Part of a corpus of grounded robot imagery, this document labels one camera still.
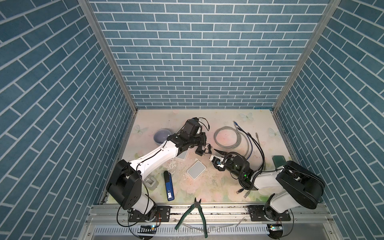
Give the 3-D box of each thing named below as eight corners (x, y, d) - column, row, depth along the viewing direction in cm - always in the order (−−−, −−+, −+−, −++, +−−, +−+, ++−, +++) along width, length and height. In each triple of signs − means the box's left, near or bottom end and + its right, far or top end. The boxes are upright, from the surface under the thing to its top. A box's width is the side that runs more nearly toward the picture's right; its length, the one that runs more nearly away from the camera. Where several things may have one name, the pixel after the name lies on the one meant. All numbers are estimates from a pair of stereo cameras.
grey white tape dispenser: (150, 192, 82) (148, 190, 79) (144, 183, 86) (142, 180, 82) (160, 184, 85) (158, 181, 82) (153, 175, 88) (151, 172, 85)
